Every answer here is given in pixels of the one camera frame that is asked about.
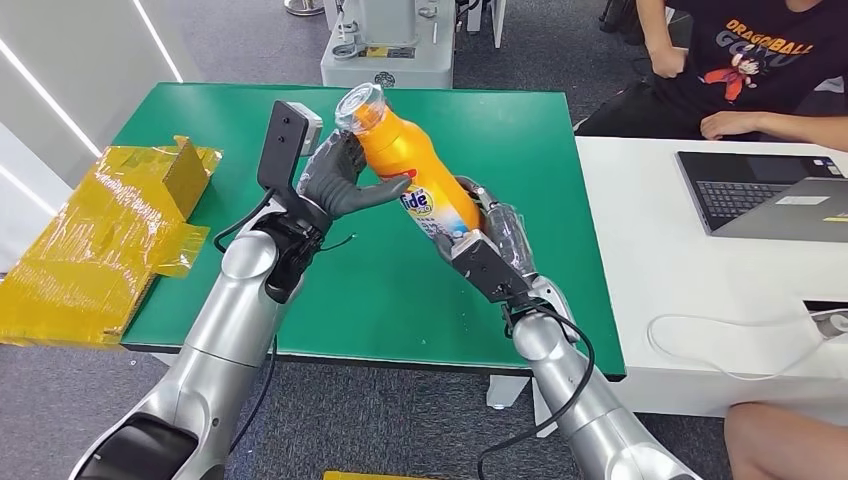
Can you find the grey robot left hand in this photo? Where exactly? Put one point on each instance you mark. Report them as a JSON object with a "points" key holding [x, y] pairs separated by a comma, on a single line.
{"points": [[334, 185]]}

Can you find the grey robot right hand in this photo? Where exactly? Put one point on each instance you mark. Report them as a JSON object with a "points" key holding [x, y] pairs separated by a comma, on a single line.
{"points": [[513, 232]]}

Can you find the orange detergent bottle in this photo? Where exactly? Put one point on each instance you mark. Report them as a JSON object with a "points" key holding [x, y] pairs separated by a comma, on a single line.
{"points": [[417, 172]]}

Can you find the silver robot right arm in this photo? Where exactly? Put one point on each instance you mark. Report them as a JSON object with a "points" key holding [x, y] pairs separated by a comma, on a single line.
{"points": [[596, 424]]}

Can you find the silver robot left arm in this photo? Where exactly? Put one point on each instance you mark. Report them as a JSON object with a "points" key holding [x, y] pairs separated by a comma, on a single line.
{"points": [[232, 331]]}

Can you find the green topped table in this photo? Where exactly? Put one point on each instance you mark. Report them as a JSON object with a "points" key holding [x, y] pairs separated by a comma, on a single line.
{"points": [[530, 132]]}

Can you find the white machine stand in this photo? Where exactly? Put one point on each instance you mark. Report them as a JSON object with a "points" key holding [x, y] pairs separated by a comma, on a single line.
{"points": [[391, 60]]}

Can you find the white table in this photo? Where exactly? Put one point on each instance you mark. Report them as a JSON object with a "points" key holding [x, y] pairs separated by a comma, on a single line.
{"points": [[649, 265]]}

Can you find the chrome round stand base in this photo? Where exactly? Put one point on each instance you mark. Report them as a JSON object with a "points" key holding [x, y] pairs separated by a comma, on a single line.
{"points": [[303, 6]]}

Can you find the white panel leg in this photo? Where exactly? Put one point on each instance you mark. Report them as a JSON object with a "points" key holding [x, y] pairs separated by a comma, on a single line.
{"points": [[498, 20]]}

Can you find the black open laptop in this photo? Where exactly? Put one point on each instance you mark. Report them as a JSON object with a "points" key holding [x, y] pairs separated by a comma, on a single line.
{"points": [[729, 179]]}

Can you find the black bag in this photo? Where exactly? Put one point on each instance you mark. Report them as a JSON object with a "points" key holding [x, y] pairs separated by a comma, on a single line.
{"points": [[616, 16]]}

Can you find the yellow taped cardboard box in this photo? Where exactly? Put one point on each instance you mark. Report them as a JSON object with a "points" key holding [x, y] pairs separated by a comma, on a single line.
{"points": [[86, 258]]}

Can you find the grey closed laptop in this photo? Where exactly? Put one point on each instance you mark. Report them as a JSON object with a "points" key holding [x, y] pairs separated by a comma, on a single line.
{"points": [[795, 218]]}

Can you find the yellow object on floor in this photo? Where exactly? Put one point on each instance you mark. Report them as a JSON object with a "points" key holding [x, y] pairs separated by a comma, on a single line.
{"points": [[371, 476]]}

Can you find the seated person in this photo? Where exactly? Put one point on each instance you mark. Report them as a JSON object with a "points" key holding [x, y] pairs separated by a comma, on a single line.
{"points": [[748, 73]]}

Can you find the white and black device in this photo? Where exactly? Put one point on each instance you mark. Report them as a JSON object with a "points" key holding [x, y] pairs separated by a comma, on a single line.
{"points": [[825, 316]]}

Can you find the person beside white table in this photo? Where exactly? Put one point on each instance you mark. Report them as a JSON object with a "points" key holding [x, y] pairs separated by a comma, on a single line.
{"points": [[788, 444]]}

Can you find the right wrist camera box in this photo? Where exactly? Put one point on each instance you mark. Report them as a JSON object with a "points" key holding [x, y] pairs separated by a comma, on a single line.
{"points": [[487, 265]]}

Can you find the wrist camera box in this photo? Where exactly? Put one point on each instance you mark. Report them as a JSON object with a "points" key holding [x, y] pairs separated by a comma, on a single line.
{"points": [[487, 265], [281, 146]]}

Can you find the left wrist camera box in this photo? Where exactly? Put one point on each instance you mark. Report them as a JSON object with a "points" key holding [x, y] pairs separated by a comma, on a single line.
{"points": [[281, 146]]}

